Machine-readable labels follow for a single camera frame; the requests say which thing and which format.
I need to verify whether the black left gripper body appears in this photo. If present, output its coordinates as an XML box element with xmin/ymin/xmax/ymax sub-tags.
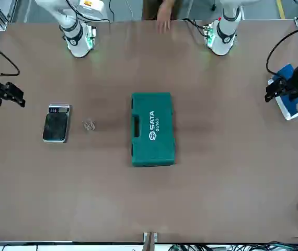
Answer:
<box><xmin>286</xmin><ymin>61</ymin><xmax>298</xmax><ymax>101</ymax></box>

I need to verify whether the small clear measuring cup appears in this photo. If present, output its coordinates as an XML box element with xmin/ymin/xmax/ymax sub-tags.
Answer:
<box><xmin>82</xmin><ymin>118</ymin><xmax>97</xmax><ymax>131</ymax></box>

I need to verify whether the green plastic toolbox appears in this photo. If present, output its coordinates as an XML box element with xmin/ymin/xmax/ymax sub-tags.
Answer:
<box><xmin>131</xmin><ymin>92</ymin><xmax>179</xmax><ymax>168</ymax></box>

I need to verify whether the digital kitchen scale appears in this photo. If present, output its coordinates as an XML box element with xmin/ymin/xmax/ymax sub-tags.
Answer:
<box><xmin>42</xmin><ymin>104</ymin><xmax>71</xmax><ymax>144</ymax></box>

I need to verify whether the white box with yellow label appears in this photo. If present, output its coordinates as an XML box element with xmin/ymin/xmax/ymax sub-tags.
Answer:
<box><xmin>78</xmin><ymin>0</ymin><xmax>105</xmax><ymax>13</ymax></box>

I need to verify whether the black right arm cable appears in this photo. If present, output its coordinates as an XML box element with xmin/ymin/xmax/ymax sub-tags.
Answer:
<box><xmin>0</xmin><ymin>33</ymin><xmax>21</xmax><ymax>77</ymax></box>

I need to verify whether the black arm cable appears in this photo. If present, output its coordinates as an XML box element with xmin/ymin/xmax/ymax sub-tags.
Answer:
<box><xmin>0</xmin><ymin>33</ymin><xmax>21</xmax><ymax>77</ymax></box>
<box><xmin>266</xmin><ymin>25</ymin><xmax>298</xmax><ymax>75</ymax></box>

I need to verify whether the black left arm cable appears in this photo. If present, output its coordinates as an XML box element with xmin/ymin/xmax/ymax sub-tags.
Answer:
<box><xmin>266</xmin><ymin>25</ymin><xmax>298</xmax><ymax>75</ymax></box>

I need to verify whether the black left base cable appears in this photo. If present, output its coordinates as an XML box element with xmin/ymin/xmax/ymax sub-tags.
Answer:
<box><xmin>182</xmin><ymin>17</ymin><xmax>210</xmax><ymax>37</ymax></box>

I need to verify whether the black base cable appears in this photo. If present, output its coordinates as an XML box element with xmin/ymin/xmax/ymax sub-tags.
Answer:
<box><xmin>65</xmin><ymin>0</ymin><xmax>112</xmax><ymax>22</ymax></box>
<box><xmin>182</xmin><ymin>17</ymin><xmax>210</xmax><ymax>37</ymax></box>

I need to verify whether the black right base cable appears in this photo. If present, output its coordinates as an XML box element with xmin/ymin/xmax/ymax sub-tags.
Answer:
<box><xmin>65</xmin><ymin>0</ymin><xmax>112</xmax><ymax>22</ymax></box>

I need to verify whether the black cable bundle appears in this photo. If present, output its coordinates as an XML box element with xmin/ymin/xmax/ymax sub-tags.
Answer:
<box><xmin>169</xmin><ymin>236</ymin><xmax>298</xmax><ymax>251</ymax></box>

